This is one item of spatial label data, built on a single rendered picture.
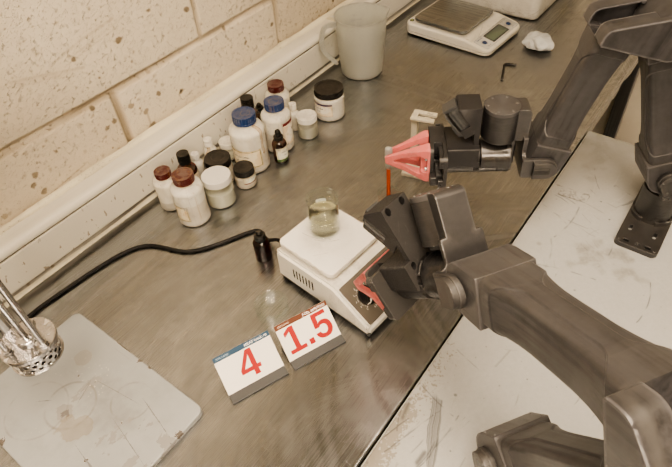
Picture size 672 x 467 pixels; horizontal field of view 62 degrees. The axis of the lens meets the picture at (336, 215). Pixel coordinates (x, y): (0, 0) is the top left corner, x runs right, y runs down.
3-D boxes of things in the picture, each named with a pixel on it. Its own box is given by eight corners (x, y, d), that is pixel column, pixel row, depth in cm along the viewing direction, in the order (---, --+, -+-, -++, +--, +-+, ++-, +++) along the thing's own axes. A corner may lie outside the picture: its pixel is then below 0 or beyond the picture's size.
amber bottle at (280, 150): (271, 160, 120) (266, 129, 115) (282, 153, 121) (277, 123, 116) (281, 166, 118) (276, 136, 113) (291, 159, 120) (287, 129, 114)
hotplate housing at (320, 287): (419, 288, 94) (421, 256, 88) (369, 340, 87) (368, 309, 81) (321, 228, 105) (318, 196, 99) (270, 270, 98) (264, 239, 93)
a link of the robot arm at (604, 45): (519, 179, 92) (625, 2, 71) (511, 145, 98) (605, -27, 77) (589, 194, 93) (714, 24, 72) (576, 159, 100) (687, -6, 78)
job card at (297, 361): (346, 342, 87) (344, 327, 84) (294, 371, 84) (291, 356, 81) (326, 315, 91) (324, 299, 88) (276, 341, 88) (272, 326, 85)
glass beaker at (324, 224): (302, 229, 93) (297, 193, 87) (327, 214, 95) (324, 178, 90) (324, 250, 90) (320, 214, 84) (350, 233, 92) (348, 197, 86)
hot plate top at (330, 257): (381, 236, 92) (381, 232, 91) (331, 281, 86) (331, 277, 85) (326, 204, 98) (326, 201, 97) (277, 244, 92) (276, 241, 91)
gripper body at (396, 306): (361, 279, 70) (398, 278, 63) (411, 233, 75) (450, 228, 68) (387, 321, 71) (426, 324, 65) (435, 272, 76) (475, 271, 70)
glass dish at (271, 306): (274, 291, 95) (273, 283, 93) (296, 310, 92) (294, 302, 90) (248, 311, 92) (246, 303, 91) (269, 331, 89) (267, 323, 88)
